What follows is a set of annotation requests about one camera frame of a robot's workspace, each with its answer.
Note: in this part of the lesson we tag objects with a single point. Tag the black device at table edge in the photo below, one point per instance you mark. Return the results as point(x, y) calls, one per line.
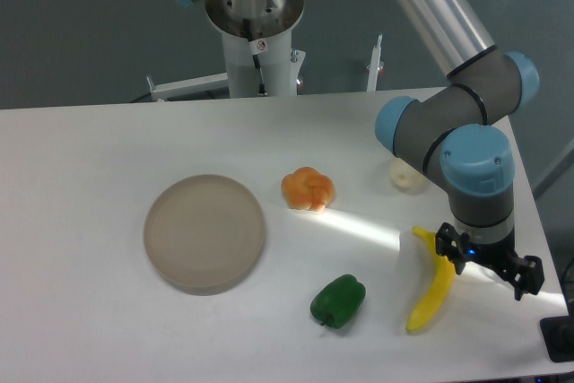
point(558, 338)

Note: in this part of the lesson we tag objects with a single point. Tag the green bell pepper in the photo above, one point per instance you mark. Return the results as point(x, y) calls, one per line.
point(337, 304)

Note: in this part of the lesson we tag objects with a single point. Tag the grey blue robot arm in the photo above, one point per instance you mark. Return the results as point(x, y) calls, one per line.
point(450, 138)

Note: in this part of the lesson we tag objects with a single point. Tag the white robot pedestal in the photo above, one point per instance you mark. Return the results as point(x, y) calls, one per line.
point(257, 48)

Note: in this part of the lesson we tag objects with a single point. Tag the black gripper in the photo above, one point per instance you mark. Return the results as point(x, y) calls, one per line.
point(491, 247)

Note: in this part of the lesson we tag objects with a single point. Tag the white garlic bulb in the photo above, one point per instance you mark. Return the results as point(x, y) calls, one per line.
point(405, 177)

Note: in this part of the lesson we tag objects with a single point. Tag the yellow banana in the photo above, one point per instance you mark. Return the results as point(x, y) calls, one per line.
point(430, 303)

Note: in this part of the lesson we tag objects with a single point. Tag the beige round plate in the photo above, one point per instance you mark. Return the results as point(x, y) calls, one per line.
point(204, 234)

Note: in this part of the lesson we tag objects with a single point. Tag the white bracket post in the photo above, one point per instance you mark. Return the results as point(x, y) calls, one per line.
point(375, 65)

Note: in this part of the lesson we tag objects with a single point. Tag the orange knotted bread roll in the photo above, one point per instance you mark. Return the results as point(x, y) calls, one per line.
point(307, 189)

